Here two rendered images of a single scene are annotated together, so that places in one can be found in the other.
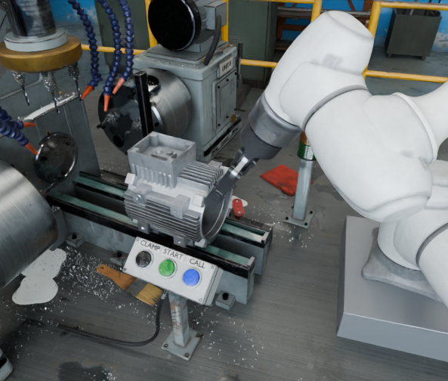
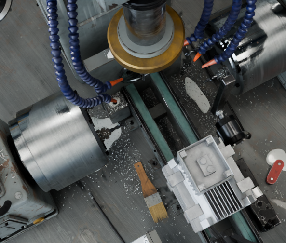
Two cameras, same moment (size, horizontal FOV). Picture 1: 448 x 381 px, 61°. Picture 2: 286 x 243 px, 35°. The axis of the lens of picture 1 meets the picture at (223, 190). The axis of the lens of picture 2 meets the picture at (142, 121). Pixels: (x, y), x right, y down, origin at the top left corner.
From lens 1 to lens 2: 0.86 m
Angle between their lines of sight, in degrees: 42
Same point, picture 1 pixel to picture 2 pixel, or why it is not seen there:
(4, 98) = (115, 9)
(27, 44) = (131, 52)
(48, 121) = not seen: hidden behind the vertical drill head
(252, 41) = not seen: outside the picture
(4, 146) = (97, 72)
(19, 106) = not seen: hidden behind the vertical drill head
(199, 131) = not seen: outside the picture
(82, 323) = (107, 206)
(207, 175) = (224, 209)
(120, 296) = (139, 199)
